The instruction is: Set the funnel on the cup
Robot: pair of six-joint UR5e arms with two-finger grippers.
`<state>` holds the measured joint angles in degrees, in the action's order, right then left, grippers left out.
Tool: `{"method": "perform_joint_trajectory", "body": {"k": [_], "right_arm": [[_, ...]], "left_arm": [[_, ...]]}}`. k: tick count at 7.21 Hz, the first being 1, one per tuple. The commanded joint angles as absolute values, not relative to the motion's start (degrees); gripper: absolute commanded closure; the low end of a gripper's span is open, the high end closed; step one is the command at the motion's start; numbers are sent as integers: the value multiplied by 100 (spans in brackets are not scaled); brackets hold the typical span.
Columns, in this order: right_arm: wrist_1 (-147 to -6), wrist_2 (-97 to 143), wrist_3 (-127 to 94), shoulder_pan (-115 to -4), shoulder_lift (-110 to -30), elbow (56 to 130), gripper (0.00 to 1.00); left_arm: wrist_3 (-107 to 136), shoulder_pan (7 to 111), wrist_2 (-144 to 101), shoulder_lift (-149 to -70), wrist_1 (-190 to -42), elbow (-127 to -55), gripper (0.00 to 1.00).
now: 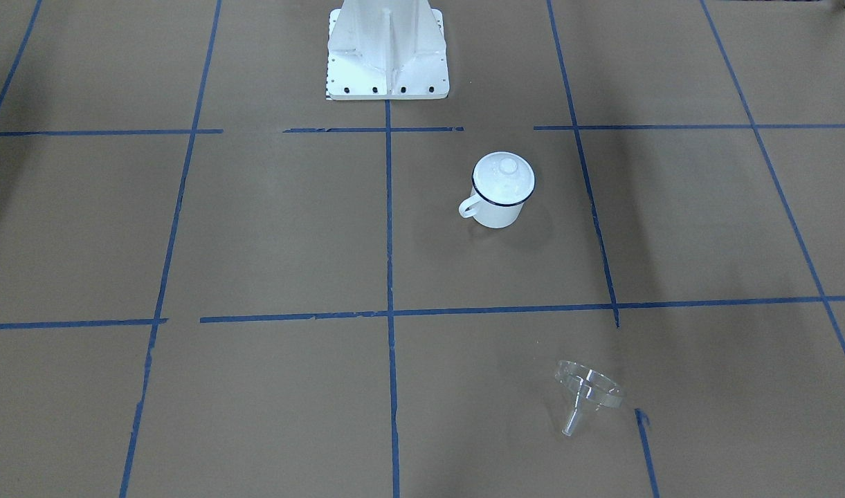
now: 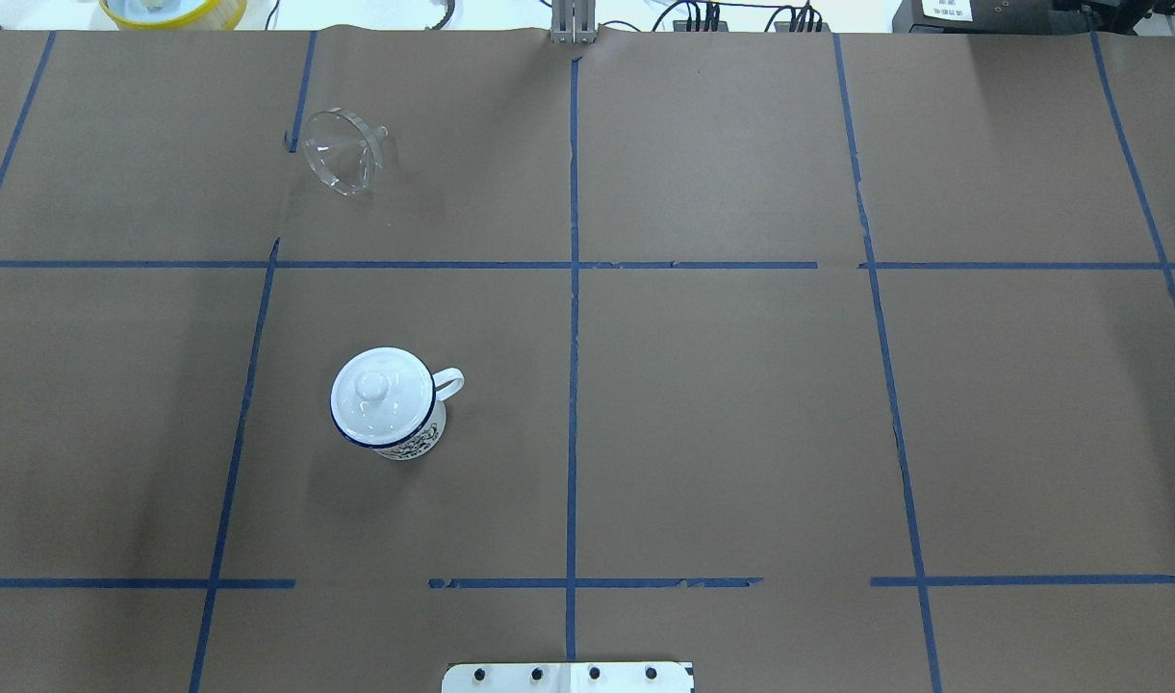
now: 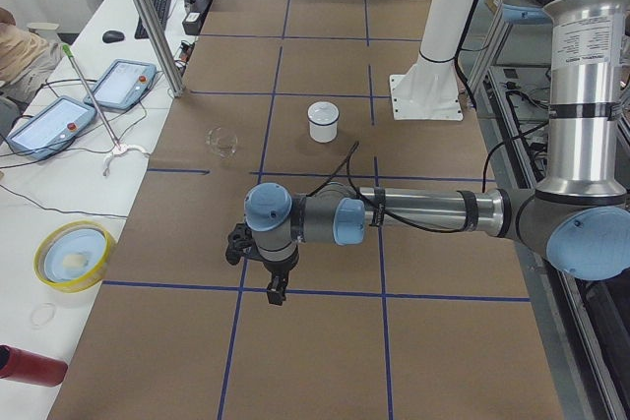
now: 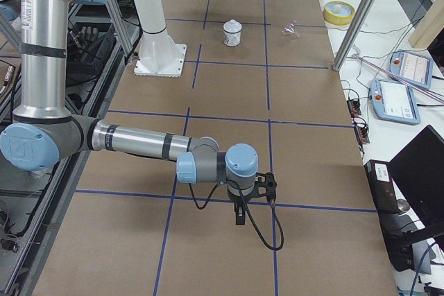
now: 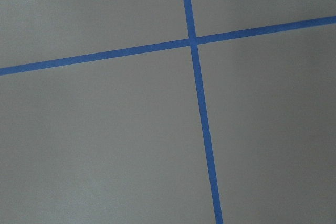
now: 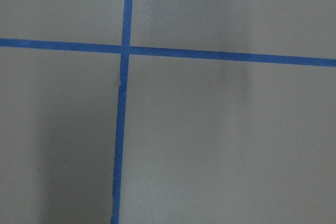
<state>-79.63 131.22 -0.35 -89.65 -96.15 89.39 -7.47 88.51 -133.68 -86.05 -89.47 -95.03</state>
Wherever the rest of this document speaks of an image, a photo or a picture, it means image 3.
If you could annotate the black box on desk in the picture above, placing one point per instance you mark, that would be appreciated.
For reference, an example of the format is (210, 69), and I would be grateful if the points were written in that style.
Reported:
(196, 14)

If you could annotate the red cylinder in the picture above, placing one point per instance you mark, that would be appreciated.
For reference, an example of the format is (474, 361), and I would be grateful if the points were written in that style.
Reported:
(26, 367)

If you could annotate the near blue teach pendant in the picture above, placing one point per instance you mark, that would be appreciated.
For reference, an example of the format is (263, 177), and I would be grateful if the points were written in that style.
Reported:
(52, 129)

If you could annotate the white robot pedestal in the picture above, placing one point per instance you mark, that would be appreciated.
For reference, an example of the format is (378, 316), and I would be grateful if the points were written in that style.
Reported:
(429, 89)

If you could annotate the aluminium frame post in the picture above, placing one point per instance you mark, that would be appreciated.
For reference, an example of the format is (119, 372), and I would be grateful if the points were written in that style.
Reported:
(149, 17)

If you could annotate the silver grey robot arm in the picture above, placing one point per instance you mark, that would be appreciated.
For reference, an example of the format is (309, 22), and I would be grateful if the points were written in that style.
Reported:
(574, 217)

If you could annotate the grabber stick green handle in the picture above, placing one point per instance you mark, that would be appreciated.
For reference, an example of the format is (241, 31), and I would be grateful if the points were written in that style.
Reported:
(119, 148)

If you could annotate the black computer mouse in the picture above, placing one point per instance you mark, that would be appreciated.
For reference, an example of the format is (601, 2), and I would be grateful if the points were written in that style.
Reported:
(112, 36)

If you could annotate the white cup lid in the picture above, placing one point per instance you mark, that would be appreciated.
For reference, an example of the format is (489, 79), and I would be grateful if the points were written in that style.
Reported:
(323, 113)

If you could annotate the far blue teach pendant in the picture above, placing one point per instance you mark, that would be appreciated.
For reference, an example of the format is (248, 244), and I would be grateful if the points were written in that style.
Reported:
(123, 84)

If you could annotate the yellow rimmed bowl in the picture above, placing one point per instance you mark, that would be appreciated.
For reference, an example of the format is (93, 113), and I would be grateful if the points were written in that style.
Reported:
(74, 257)

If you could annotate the seated person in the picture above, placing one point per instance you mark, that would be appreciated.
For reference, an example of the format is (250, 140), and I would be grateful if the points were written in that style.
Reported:
(27, 60)

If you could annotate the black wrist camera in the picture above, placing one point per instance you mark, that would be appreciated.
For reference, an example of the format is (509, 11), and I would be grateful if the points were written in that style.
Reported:
(240, 245)

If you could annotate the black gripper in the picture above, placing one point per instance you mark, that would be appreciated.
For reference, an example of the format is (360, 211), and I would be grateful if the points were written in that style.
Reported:
(281, 269)

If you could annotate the blue teach pendant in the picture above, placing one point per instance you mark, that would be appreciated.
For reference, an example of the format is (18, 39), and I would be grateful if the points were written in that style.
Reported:
(123, 84)
(52, 129)

